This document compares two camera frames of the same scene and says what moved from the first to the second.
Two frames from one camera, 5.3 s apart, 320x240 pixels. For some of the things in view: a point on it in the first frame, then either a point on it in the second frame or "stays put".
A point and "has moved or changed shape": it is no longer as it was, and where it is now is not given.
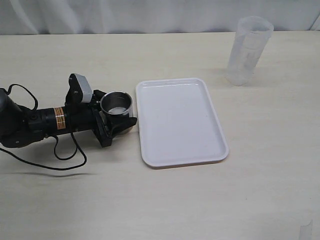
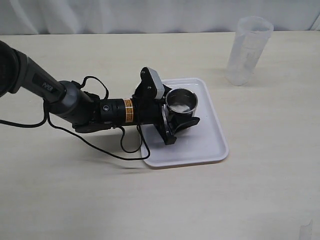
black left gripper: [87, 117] to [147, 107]
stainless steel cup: [117, 106] has moved or changed shape
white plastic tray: [178, 124] stays put
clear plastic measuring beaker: [251, 37] stays put
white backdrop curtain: [44, 17] stays put
